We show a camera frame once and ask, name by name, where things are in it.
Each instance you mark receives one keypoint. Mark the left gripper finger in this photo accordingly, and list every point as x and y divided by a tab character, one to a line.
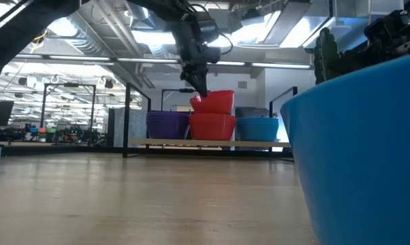
193	78
203	75

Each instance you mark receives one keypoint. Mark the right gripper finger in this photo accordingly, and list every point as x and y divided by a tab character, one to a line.
356	55
358	66

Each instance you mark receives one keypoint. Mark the blue plastic mini bowl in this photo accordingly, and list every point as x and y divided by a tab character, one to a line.
256	118
256	132
361	153
256	121

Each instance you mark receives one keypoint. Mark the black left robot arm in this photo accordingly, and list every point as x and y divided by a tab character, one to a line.
21	34

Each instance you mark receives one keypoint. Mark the green cactus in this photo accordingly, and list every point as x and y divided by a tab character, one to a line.
324	51

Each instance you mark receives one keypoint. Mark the bright ceiling light panel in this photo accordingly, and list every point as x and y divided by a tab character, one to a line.
150	37

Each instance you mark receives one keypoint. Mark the long ceiling light strip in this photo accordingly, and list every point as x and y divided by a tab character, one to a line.
147	60

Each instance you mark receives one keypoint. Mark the grey ceiling unit box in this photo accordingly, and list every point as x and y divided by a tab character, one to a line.
227	20

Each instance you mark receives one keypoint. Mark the grey cabinet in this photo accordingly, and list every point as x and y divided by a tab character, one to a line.
251	112

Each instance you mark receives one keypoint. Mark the wooden shelf with black brackets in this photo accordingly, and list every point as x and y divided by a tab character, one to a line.
225	143

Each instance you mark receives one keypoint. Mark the grey partition screen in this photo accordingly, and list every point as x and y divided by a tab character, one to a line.
137	126

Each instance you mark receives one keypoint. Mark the black ceiling spotlight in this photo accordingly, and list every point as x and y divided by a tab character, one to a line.
108	83

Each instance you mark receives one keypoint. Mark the distant green bin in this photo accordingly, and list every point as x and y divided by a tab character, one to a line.
51	130

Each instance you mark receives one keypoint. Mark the distant orange bin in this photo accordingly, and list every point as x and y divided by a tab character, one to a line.
42	130

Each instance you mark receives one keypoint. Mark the distant blue bin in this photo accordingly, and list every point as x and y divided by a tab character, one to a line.
33	130

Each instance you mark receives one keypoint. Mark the distant black gantry frame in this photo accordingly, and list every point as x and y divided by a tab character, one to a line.
71	85
167	90

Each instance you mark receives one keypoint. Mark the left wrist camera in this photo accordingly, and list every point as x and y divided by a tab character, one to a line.
207	29

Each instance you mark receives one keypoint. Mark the grey square wall vent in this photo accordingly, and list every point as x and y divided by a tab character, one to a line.
242	84

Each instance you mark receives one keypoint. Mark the round silver air duct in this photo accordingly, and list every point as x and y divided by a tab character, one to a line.
138	8

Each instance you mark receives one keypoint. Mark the rectangular silver air duct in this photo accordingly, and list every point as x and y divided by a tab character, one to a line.
286	17

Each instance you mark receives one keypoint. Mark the ribbed silver air duct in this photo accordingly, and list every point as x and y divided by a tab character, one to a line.
86	44

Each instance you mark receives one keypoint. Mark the black aluminium table frame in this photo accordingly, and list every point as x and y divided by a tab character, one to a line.
72	150

